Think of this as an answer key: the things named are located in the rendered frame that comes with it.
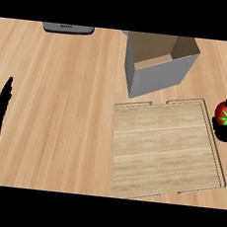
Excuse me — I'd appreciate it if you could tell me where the pale wooden tray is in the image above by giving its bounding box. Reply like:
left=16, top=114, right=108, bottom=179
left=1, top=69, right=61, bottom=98
left=105, top=89, right=227, bottom=209

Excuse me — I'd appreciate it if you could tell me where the dark grey flat appliance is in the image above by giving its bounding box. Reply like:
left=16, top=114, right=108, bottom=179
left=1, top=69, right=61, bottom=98
left=40, top=22, right=96, bottom=38

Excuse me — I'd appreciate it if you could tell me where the grey cardboard box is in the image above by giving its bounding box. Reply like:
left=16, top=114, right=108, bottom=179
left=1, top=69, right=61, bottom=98
left=114, top=30, right=202, bottom=106

